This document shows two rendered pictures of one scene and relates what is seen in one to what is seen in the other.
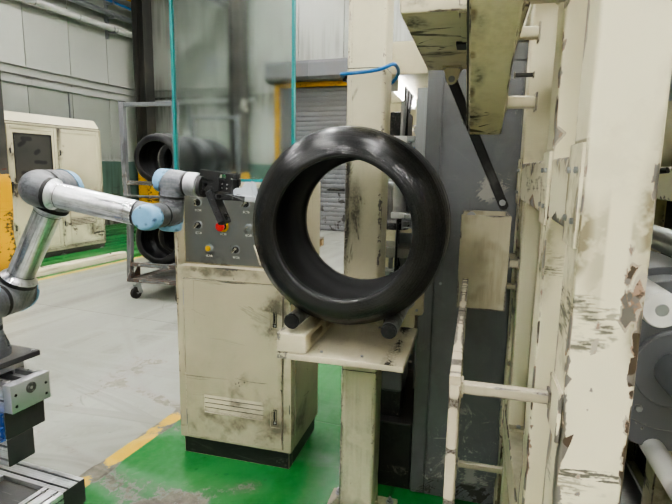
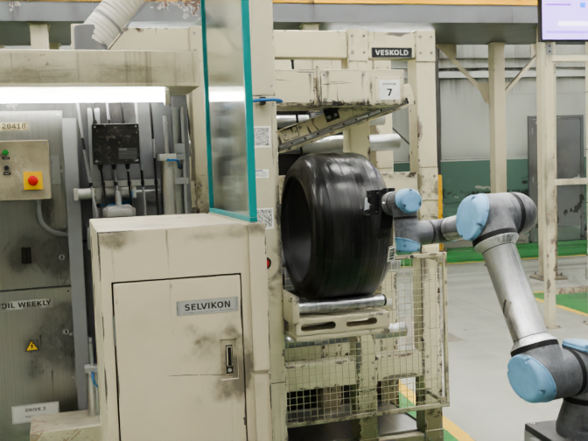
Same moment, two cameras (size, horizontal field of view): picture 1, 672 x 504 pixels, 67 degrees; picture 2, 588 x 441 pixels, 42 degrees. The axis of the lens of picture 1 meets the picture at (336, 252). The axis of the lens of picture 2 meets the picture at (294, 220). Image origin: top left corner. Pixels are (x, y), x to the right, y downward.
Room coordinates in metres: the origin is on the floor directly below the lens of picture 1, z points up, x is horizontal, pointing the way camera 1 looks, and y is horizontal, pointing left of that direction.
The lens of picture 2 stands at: (3.14, 2.33, 1.40)
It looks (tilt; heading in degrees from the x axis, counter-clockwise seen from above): 4 degrees down; 238
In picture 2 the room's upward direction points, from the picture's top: 2 degrees counter-clockwise
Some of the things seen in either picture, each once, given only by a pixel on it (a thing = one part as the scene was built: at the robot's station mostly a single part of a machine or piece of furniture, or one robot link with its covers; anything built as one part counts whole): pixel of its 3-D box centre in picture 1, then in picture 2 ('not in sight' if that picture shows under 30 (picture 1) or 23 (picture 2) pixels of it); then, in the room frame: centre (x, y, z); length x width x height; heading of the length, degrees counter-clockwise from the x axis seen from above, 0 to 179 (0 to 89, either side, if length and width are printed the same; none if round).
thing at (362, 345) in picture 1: (352, 341); (326, 325); (1.54, -0.06, 0.80); 0.37 x 0.36 x 0.02; 75
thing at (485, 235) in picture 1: (482, 258); not in sight; (1.65, -0.48, 1.05); 0.20 x 0.15 x 0.30; 165
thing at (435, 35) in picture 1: (466, 16); (325, 90); (1.34, -0.31, 1.71); 0.61 x 0.25 x 0.15; 165
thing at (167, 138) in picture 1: (187, 200); not in sight; (5.50, 1.61, 0.96); 1.36 x 0.71 x 1.92; 160
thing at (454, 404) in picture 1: (454, 437); (353, 339); (1.23, -0.32, 0.65); 0.90 x 0.02 x 0.70; 165
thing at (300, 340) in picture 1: (310, 325); (339, 321); (1.57, 0.08, 0.83); 0.36 x 0.09 x 0.06; 165
